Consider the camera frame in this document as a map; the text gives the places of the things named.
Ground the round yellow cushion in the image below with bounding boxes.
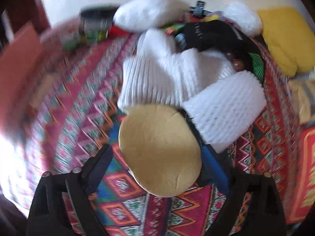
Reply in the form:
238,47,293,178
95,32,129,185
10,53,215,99
119,104,202,197

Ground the black and green glove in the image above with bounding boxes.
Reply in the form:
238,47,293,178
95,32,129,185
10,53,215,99
175,20,265,83

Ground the white plush bear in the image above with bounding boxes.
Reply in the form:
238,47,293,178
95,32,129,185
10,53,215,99
113,0,190,32

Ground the white knitted scarf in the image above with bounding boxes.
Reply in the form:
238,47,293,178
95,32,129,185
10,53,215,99
118,29,266,153

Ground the colourful patterned bed cover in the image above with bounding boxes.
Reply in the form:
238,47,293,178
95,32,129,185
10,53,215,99
10,22,314,235

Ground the orange storage box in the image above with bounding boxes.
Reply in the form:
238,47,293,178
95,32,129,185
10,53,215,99
1,22,44,138

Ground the yellow pillow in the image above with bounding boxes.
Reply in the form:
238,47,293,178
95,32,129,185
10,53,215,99
257,7,314,77

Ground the white fluffy ball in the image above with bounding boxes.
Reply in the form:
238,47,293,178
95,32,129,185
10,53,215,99
223,1,263,37

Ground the black selfie stick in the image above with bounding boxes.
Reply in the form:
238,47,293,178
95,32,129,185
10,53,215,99
190,0,210,18

